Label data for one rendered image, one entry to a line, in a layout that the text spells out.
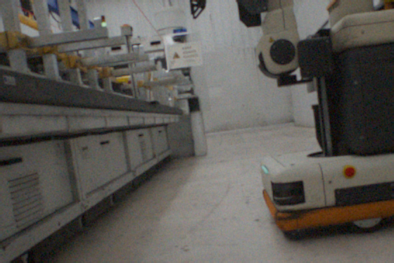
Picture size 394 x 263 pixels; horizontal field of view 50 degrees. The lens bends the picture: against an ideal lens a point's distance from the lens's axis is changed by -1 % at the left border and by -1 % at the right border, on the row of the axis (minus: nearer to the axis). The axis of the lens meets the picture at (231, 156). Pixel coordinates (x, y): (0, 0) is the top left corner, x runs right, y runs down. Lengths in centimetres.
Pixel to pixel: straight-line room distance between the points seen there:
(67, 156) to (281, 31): 125
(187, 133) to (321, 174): 477
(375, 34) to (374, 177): 52
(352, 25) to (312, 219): 72
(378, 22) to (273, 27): 40
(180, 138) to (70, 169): 404
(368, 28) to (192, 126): 465
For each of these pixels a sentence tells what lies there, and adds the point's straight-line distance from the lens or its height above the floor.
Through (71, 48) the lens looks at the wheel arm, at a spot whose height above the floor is 82.
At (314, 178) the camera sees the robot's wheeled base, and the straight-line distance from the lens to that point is 158.
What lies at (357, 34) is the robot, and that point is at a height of 73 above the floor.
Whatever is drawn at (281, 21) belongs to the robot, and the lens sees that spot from 179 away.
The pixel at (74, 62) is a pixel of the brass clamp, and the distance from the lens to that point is 188.
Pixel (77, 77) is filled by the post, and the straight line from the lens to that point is 190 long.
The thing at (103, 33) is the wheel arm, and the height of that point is 80.
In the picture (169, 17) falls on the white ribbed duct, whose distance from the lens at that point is 1046.
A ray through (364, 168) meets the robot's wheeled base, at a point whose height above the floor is 25.
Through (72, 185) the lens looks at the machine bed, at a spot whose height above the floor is 26.
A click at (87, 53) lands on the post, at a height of 88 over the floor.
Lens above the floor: 49
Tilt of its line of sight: 5 degrees down
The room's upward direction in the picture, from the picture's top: 8 degrees counter-clockwise
